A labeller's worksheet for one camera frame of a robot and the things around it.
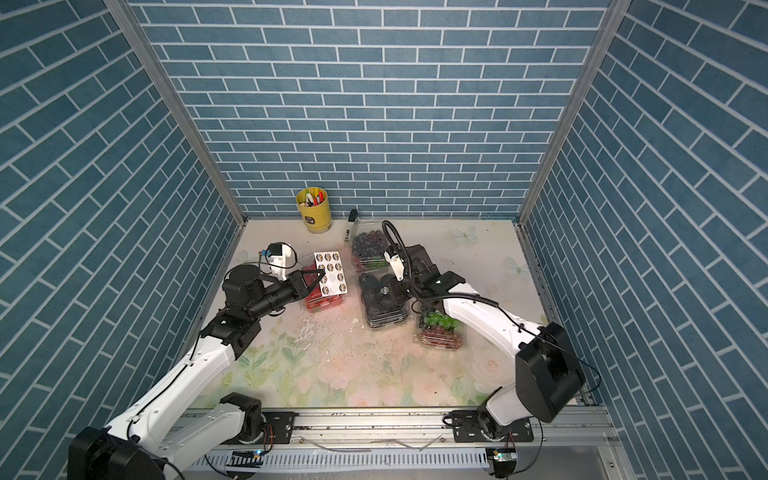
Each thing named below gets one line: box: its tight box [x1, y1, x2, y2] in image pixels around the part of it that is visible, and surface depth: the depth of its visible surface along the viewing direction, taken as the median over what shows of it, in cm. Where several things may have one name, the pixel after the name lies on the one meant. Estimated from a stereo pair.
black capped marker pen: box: [344, 208, 358, 243], surface depth 118 cm
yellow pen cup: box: [295, 186, 333, 234], surface depth 111 cm
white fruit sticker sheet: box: [314, 251, 348, 297], surface depth 78 cm
